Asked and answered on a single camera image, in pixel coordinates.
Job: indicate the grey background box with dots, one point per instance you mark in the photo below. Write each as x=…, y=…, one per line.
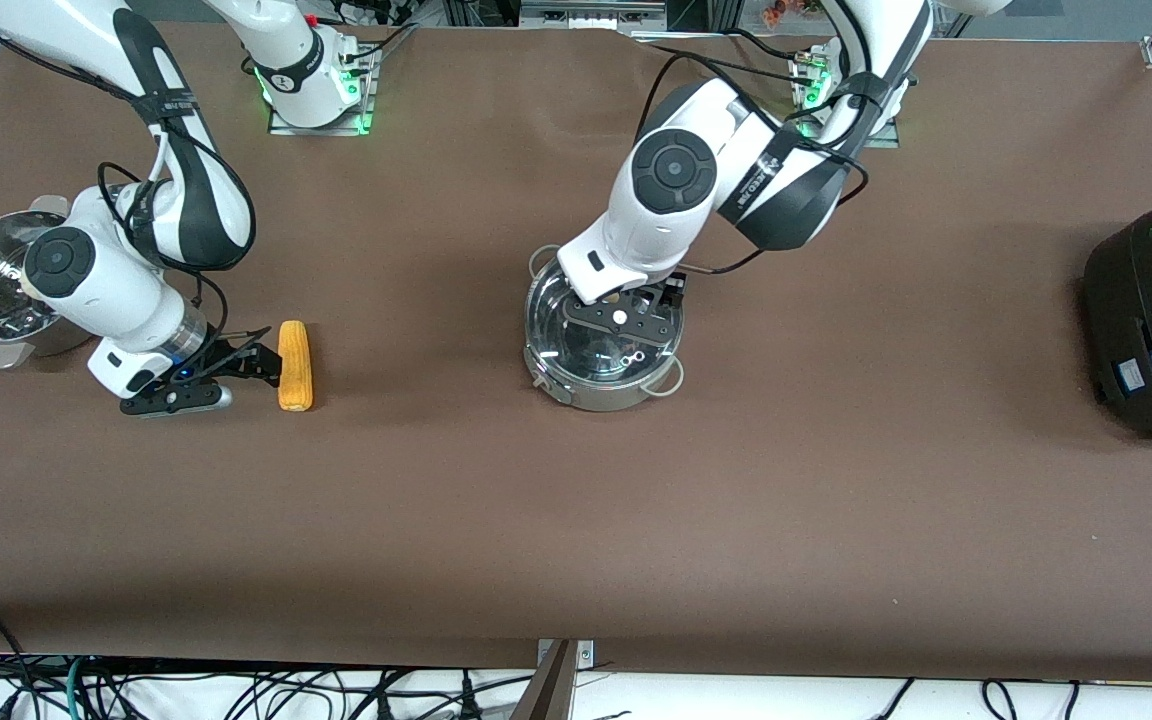
x=586, y=12

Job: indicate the yellow corn cob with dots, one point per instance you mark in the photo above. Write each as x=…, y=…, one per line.
x=296, y=365

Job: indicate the dark slanted pole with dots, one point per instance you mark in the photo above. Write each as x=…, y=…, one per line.
x=548, y=695

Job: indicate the glass pot lid with knob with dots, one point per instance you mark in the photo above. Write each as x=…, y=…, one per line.
x=576, y=350

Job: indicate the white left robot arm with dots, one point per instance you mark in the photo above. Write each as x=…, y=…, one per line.
x=666, y=210

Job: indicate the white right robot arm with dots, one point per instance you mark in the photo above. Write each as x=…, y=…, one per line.
x=116, y=290

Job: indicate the stainless steel steamer pot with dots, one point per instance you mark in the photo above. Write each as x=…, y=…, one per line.
x=6, y=355

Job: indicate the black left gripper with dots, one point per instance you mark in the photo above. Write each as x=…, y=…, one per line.
x=669, y=291

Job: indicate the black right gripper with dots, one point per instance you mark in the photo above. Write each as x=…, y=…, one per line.
x=225, y=356

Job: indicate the small metal table bracket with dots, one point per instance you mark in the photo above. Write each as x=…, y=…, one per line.
x=586, y=652

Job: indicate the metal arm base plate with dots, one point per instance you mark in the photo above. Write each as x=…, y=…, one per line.
x=876, y=140
x=336, y=128

